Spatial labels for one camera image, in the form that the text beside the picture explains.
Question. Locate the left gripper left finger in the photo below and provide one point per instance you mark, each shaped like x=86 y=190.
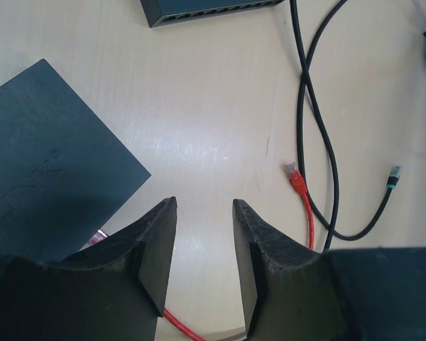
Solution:
x=113 y=290

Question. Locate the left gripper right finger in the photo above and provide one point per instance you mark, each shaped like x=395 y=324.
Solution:
x=290 y=292

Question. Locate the black network switch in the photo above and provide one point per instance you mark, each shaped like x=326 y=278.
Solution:
x=164 y=12
x=63 y=172

